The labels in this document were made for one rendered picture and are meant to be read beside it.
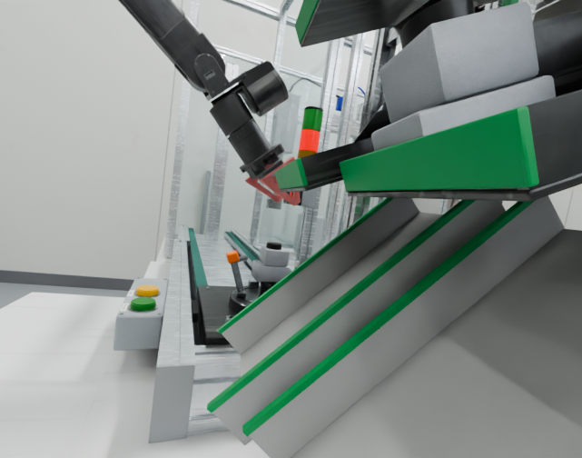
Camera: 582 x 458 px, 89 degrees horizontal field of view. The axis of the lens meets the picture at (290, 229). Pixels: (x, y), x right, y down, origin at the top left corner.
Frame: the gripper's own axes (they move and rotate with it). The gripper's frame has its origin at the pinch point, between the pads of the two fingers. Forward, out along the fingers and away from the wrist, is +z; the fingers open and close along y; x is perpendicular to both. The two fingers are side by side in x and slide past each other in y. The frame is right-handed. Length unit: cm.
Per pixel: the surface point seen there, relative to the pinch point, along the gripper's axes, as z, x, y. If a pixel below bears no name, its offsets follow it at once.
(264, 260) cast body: 6.7, 10.0, -1.4
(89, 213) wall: -37, 106, 294
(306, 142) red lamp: -4.2, -16.6, 17.7
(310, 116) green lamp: -8.7, -20.8, 17.9
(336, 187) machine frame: 30, -44, 78
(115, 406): 7.3, 39.1, -9.7
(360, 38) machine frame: -22, -92, 79
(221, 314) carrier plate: 8.7, 21.5, -3.9
